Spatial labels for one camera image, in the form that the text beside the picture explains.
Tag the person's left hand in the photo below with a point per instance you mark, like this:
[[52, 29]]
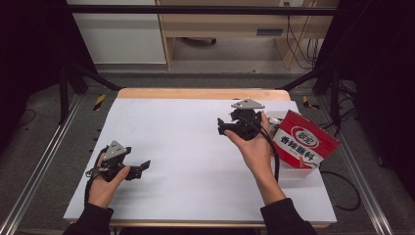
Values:
[[104, 192]]

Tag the person's right hand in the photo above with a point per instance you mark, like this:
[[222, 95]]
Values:
[[257, 153]]

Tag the black metal frame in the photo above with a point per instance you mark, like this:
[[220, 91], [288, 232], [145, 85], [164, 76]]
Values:
[[195, 9]]

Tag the red and white pouch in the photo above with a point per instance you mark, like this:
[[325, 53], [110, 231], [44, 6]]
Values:
[[303, 143]]

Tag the white table cover sheet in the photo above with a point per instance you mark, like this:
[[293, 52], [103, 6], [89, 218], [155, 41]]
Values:
[[179, 163]]

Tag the light wooden table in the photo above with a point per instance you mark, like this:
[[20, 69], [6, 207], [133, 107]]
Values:
[[179, 94]]

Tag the beige spouted pouch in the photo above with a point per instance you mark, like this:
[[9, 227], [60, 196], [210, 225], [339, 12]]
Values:
[[275, 121]]

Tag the black curtain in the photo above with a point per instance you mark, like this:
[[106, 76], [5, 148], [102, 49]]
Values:
[[29, 58], [385, 81]]

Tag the dark object under desk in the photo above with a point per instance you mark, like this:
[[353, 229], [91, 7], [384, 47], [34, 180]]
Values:
[[199, 40]]

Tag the white cabinet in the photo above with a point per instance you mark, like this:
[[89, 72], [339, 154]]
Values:
[[120, 39]]

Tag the wooden desk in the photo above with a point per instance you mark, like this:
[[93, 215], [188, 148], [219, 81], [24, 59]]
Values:
[[228, 23]]

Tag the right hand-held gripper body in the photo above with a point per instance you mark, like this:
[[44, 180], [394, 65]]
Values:
[[249, 125]]

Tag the clear plastic box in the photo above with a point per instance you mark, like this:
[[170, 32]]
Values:
[[290, 175]]

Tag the aluminium floor rail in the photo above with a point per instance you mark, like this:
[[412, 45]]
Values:
[[362, 182], [42, 163]]

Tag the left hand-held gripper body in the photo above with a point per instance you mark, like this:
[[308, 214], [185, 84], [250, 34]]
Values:
[[114, 153]]

